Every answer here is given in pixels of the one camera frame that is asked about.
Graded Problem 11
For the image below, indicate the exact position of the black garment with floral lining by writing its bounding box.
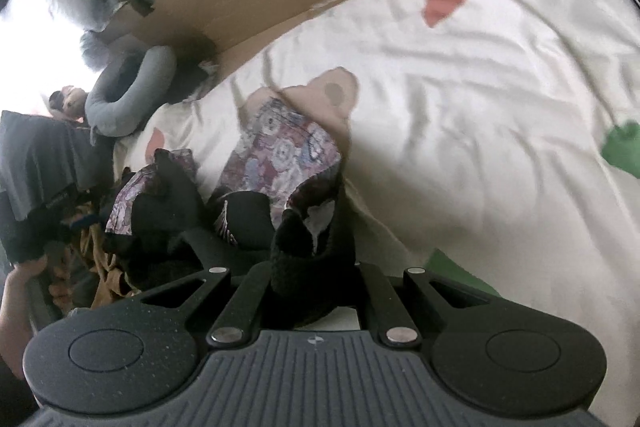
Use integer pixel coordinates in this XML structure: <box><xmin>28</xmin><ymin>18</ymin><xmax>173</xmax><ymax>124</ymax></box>
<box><xmin>102</xmin><ymin>99</ymin><xmax>358</xmax><ymax>330</ymax></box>

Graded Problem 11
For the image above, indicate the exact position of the brown crumpled cloth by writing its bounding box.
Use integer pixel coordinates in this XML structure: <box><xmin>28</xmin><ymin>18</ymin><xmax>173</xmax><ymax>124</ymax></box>
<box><xmin>75</xmin><ymin>202</ymin><xmax>146</xmax><ymax>308</ymax></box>

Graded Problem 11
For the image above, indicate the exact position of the brown plush toy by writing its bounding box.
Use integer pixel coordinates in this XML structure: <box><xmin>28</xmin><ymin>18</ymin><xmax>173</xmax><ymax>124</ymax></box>
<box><xmin>48</xmin><ymin>87</ymin><xmax>91</xmax><ymax>122</ymax></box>

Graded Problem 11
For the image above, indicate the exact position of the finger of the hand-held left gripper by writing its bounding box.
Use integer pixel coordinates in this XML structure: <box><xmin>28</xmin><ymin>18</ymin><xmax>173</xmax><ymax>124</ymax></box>
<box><xmin>59</xmin><ymin>209</ymin><xmax>108</xmax><ymax>240</ymax></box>

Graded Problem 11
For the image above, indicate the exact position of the grey fluffy pompom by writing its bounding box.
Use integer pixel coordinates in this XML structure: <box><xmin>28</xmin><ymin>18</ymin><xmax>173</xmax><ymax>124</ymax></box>
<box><xmin>80</xmin><ymin>31</ymin><xmax>111</xmax><ymax>70</ymax></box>

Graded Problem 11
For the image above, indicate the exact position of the white printed bed sheet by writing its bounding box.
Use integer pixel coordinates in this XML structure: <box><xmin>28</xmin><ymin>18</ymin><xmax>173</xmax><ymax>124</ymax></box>
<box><xmin>112</xmin><ymin>0</ymin><xmax>640</xmax><ymax>333</ymax></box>

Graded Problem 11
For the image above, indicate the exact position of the grey neck pillow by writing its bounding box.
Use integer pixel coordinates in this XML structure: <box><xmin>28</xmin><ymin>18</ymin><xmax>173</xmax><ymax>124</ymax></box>
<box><xmin>84</xmin><ymin>44</ymin><xmax>178</xmax><ymax>145</ymax></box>

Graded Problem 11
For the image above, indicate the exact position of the person's left hand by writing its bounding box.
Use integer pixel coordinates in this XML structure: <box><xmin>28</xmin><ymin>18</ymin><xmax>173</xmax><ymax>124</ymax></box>
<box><xmin>0</xmin><ymin>256</ymin><xmax>49</xmax><ymax>384</ymax></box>

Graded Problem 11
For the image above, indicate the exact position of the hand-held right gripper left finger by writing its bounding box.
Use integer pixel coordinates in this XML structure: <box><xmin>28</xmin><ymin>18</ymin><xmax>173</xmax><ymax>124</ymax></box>
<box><xmin>141</xmin><ymin>263</ymin><xmax>275</xmax><ymax>349</ymax></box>

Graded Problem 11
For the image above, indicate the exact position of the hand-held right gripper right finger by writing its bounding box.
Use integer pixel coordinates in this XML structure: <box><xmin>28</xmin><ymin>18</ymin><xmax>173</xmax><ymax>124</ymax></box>
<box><xmin>356</xmin><ymin>262</ymin><xmax>494</xmax><ymax>348</ymax></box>

